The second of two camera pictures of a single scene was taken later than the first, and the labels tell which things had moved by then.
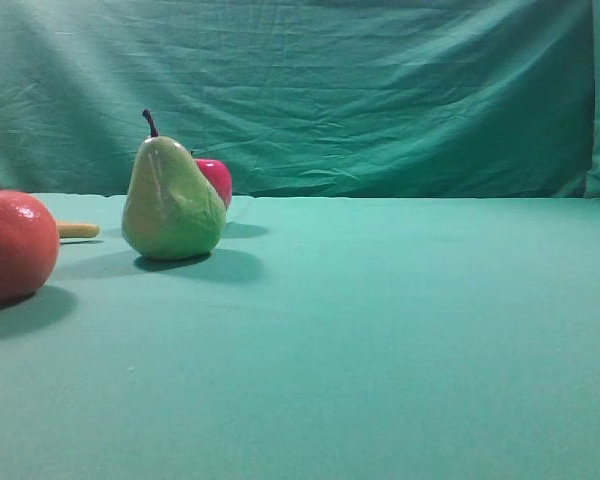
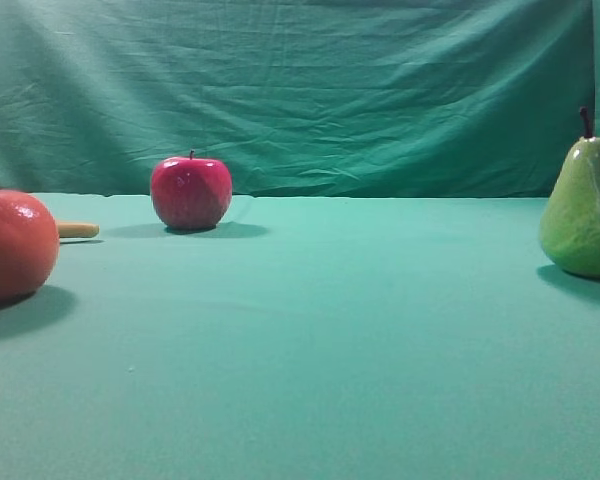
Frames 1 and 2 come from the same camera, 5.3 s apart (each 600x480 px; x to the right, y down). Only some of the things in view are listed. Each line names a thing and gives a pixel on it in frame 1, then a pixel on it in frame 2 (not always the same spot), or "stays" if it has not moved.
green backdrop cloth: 346,99 stays
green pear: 171,210 -> 580,226
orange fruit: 19,245 stays
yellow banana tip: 69,230 stays
